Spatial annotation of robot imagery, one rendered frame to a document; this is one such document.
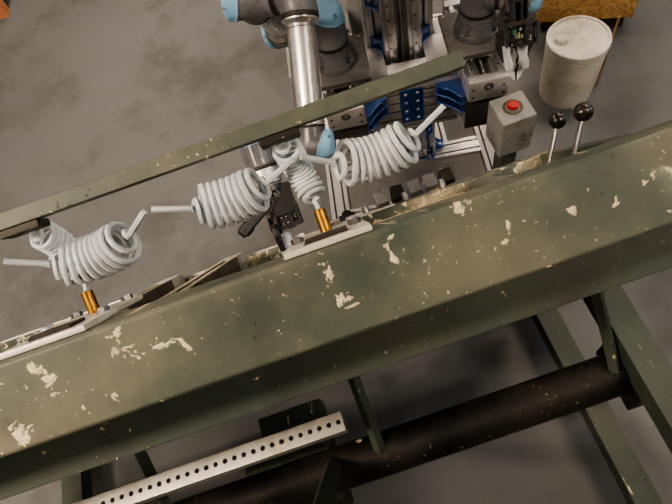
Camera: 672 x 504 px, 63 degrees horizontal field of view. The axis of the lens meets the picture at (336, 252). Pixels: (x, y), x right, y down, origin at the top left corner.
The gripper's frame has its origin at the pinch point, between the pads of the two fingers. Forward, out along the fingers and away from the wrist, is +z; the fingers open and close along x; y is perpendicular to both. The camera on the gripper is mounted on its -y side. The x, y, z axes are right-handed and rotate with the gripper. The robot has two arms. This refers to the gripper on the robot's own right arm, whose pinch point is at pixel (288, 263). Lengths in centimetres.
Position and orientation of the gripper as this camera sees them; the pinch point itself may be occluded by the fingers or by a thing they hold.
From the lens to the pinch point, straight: 140.9
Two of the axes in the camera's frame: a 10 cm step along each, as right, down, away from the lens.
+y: 9.4, -3.3, -0.3
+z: 3.3, 9.4, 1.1
